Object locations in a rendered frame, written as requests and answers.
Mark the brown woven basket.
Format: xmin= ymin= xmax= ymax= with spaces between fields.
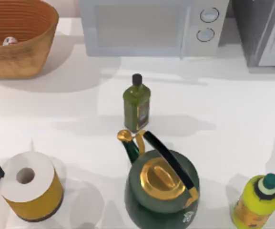
xmin=0 ymin=0 xmax=60 ymax=79

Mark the microwave knob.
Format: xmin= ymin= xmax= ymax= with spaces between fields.
xmin=200 ymin=7 xmax=220 ymax=23
xmin=196 ymin=27 xmax=215 ymax=43

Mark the yellow-green bottle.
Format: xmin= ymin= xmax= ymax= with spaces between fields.
xmin=231 ymin=173 xmax=275 ymax=228

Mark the microwave door handle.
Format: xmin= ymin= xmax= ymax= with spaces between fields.
xmin=180 ymin=6 xmax=191 ymax=60

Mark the small white round object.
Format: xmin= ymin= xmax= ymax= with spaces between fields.
xmin=2 ymin=36 xmax=18 ymax=46

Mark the green square bottle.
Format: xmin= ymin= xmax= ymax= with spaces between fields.
xmin=122 ymin=73 xmax=151 ymax=133

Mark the yellow-wrapped paper roll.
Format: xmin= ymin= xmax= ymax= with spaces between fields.
xmin=0 ymin=151 xmax=64 ymax=223

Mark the green and gold kettle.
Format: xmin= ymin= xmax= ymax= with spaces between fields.
xmin=117 ymin=129 xmax=201 ymax=229

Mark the pale microwave oven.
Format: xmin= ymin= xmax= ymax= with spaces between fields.
xmin=78 ymin=0 xmax=230 ymax=60

